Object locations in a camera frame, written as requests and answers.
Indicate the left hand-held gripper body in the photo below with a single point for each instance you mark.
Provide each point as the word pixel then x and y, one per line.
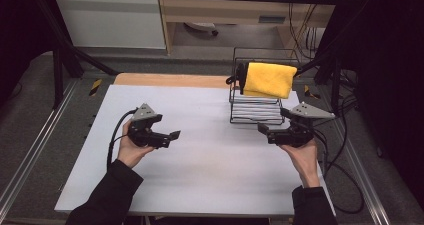
pixel 146 136

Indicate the black metal stand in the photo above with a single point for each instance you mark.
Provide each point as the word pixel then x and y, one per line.
pixel 335 75
pixel 60 68

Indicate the person's left hand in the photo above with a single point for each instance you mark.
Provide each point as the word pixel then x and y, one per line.
pixel 131 153

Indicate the yellow cloth with black trim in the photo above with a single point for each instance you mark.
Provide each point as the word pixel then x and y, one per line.
pixel 270 80

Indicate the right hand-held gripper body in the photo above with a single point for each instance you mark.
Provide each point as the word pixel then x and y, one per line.
pixel 295 135

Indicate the white chair base with wheel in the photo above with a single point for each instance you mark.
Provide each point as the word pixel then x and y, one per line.
pixel 201 26

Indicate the white table mat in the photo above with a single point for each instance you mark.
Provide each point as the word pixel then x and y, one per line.
pixel 200 171

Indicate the white cabinet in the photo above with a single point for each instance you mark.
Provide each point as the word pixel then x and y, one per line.
pixel 110 21

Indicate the aluminium rail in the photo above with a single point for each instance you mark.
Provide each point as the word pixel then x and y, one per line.
pixel 36 141
pixel 363 178

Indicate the person's right hand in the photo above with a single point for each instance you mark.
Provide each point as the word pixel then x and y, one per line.
pixel 305 165

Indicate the wooden desk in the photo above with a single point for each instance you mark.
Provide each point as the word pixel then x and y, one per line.
pixel 216 10

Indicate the black curtain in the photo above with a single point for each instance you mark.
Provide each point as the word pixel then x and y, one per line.
pixel 390 85
pixel 16 35

